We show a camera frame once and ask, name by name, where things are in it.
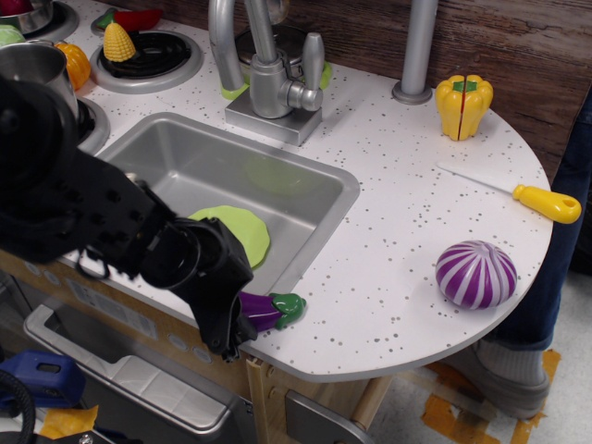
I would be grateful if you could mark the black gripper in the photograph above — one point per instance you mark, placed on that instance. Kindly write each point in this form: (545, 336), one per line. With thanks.
(205, 265)

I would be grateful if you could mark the purple toy eggplant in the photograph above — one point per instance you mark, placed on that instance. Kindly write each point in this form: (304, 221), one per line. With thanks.
(275, 310)

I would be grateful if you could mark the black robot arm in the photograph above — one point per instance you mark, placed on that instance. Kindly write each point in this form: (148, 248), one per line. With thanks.
(56, 199)

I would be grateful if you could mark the light green plastic plate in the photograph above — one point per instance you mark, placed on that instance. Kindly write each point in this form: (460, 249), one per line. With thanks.
(250, 230)

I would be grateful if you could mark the grey toy sink basin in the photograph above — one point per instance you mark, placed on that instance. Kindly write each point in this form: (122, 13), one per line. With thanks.
(192, 166)

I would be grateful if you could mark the blue clamp tool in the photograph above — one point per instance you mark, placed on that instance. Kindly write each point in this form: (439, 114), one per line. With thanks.
(53, 380)

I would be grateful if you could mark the silver toy faucet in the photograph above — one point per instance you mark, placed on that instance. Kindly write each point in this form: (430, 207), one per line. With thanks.
(270, 102)

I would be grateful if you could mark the purple striped toy onion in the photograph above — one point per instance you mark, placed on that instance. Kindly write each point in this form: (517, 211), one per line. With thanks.
(476, 274)

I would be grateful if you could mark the green item behind faucet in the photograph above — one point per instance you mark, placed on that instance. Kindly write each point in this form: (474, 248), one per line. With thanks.
(245, 69)

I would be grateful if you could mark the grey stove burner front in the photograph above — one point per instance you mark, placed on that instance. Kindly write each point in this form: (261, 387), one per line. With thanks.
(93, 128)

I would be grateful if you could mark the grey stove burner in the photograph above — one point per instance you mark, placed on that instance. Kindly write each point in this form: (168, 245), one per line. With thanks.
(93, 128)
(163, 60)

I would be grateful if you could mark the grey sneaker shoe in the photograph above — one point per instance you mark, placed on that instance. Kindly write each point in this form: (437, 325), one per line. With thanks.
(511, 376)

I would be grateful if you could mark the grey stove burner back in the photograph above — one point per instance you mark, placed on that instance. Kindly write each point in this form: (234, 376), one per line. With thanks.
(163, 60)

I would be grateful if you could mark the person leg in jeans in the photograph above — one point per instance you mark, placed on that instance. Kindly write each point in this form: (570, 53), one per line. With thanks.
(531, 325)

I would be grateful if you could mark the grey metal pole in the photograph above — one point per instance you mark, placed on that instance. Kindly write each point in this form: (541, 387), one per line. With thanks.
(412, 88)

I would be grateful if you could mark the orange toy pumpkin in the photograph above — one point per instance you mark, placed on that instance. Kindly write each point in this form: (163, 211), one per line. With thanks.
(78, 64)

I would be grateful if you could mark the yellow toy corn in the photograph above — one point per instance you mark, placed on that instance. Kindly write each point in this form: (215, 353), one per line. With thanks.
(118, 46)

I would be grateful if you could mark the yellow toy bell pepper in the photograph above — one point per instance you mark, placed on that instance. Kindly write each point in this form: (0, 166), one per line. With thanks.
(462, 101)

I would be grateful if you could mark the red toy pepper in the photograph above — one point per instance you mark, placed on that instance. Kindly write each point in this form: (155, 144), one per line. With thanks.
(140, 20)

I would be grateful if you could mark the stainless steel pot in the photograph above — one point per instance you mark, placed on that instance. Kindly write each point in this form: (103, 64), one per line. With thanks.
(39, 63)

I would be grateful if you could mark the steel pot back left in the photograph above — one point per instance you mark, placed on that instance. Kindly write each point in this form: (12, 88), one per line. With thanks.
(27, 16)

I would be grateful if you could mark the green toy cabbage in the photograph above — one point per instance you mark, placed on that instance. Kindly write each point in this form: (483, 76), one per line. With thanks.
(9, 34)

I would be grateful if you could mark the silver oven door handle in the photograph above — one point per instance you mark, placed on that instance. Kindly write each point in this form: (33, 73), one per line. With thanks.
(139, 392)

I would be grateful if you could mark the yellow handled toy knife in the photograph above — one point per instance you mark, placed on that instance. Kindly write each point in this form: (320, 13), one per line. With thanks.
(558, 207)

